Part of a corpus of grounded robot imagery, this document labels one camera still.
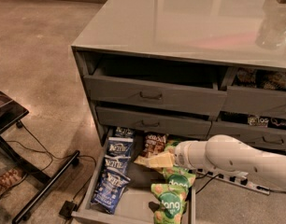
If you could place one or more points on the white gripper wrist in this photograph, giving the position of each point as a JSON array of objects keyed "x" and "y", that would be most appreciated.
[{"x": 181, "y": 156}]

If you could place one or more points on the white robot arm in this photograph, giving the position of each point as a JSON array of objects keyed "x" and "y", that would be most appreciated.
[{"x": 225, "y": 155}]

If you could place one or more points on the blue kettle chip bag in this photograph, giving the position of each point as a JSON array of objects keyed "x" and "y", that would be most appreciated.
[
  {"x": 117, "y": 146},
  {"x": 124, "y": 132},
  {"x": 120, "y": 163},
  {"x": 109, "y": 189}
]

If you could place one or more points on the front blue kettle chip bag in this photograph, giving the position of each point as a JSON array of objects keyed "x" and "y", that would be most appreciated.
[{"x": 109, "y": 189}]

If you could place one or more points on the green dang bag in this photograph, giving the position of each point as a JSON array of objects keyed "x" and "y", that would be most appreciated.
[
  {"x": 179, "y": 176},
  {"x": 171, "y": 144},
  {"x": 171, "y": 203}
]

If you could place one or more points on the black power adapter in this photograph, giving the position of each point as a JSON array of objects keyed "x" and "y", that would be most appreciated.
[{"x": 67, "y": 209}]

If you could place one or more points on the grey power strip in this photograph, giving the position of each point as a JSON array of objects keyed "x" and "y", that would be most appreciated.
[{"x": 242, "y": 182}]

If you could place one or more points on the middle left grey drawer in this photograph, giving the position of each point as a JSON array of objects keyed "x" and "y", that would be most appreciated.
[{"x": 182, "y": 126}]

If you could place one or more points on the open bottom left drawer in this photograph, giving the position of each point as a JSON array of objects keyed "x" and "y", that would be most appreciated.
[{"x": 137, "y": 203}]

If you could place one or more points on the snack bags in top drawer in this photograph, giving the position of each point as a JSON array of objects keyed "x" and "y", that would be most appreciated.
[{"x": 268, "y": 80}]

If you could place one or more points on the snack bags in drawer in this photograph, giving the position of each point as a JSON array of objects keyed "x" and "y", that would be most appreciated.
[
  {"x": 268, "y": 80},
  {"x": 267, "y": 122}
]

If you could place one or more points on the top left grey drawer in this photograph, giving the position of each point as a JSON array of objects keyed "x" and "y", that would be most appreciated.
[{"x": 173, "y": 97}]

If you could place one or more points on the snack bags in middle drawer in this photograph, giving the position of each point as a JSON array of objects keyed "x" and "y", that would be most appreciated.
[{"x": 267, "y": 122}]

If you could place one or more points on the middle right grey drawer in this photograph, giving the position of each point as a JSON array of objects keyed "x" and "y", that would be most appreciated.
[{"x": 236, "y": 125}]

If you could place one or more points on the rear green dang bag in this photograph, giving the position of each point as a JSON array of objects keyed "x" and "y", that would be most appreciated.
[{"x": 171, "y": 144}]

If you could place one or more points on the front green dang bag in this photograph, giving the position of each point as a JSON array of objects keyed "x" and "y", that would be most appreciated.
[{"x": 171, "y": 203}]

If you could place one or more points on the top right grey drawer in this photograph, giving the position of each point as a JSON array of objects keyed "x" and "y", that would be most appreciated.
[{"x": 255, "y": 101}]

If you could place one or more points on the grey drawer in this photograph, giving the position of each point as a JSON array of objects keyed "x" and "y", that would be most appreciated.
[
  {"x": 173, "y": 97},
  {"x": 236, "y": 125},
  {"x": 182, "y": 126},
  {"x": 255, "y": 101}
]

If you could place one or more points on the brown shoe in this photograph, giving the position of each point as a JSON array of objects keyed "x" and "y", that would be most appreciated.
[{"x": 10, "y": 179}]

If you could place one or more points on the grey drawer cabinet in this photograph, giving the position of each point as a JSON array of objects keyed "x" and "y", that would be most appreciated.
[{"x": 200, "y": 43}]

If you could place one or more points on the brown sea salt chip bag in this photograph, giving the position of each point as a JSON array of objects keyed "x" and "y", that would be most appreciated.
[{"x": 154, "y": 143}]

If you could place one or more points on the rear blue kettle chip bag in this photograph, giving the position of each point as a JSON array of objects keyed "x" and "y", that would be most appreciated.
[{"x": 124, "y": 132}]

